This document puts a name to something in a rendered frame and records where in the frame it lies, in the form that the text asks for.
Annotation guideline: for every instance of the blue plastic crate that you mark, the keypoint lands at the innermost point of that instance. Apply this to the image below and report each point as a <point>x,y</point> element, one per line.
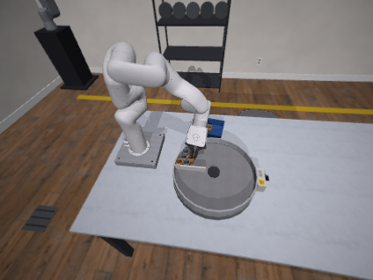
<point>217,128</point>

